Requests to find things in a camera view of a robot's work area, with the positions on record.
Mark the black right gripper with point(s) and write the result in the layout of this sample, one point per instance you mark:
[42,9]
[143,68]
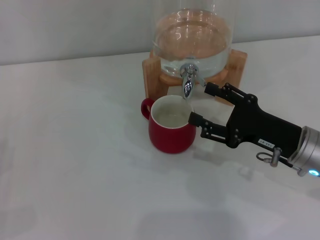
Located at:
[265,130]

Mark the chrome faucet with lever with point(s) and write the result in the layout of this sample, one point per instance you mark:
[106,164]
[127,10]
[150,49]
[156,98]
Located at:
[188,85]

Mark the red ceramic cup white inside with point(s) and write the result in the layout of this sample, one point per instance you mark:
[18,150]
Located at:
[172,140]

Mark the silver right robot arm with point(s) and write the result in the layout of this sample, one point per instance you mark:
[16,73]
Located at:
[308,150]

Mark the light wooden dispenser stand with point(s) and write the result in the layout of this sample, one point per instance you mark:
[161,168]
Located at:
[152,82]

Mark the clear glass water dispenser jar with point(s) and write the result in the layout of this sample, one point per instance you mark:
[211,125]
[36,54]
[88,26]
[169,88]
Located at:
[195,30]

